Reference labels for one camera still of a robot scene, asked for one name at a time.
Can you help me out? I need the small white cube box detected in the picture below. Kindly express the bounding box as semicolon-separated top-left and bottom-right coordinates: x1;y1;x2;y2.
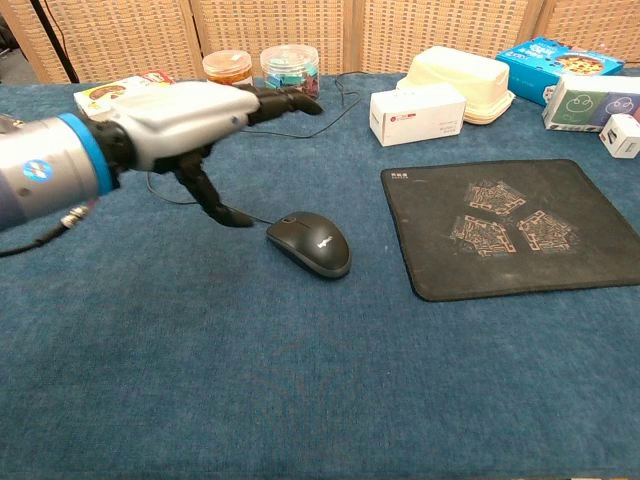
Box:
598;113;640;160

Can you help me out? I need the small white cardboard box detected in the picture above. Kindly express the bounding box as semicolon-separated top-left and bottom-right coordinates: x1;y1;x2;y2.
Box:
369;82;467;148

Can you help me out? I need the brown snack jar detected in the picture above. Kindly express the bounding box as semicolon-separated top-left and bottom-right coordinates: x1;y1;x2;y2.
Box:
201;49;255;87

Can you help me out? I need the beige lidded lunch container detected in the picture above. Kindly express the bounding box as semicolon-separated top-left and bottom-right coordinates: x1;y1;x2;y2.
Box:
397;45;516;125

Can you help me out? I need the black tripod stand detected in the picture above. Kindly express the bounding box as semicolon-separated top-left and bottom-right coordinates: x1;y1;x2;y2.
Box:
29;0;81;84

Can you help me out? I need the blue table cloth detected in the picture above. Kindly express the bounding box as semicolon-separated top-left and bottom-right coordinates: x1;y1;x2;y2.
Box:
0;69;640;480

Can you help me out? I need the thin black cable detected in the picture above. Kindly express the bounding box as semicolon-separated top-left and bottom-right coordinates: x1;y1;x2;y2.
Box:
145;71;362;226

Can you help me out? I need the black patterned mouse pad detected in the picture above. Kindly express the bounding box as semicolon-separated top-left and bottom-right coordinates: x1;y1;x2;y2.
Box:
379;158;640;303

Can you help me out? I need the black computer mouse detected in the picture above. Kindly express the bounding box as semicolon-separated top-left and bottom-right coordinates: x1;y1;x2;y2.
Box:
265;210;353;280

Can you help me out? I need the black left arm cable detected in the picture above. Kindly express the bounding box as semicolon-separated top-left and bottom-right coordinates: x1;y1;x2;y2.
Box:
0;203;95;259

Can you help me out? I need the blue cookie box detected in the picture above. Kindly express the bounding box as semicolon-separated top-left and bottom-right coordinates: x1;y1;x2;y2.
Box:
495;35;626;108

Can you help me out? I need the woven bamboo folding screen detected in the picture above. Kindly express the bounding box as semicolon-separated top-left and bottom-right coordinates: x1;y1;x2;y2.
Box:
0;0;640;85

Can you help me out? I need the long white tissue pack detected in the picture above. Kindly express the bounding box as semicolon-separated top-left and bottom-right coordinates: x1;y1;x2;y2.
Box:
541;74;640;134

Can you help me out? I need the clear jar of binder clips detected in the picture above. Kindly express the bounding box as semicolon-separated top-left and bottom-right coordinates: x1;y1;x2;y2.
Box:
259;44;322;100

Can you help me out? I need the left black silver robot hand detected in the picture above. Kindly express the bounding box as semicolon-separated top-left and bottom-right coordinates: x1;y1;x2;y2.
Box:
102;81;325;229

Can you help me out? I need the white chocolate cookie box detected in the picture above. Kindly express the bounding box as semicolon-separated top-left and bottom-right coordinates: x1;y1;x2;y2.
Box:
73;69;176;121

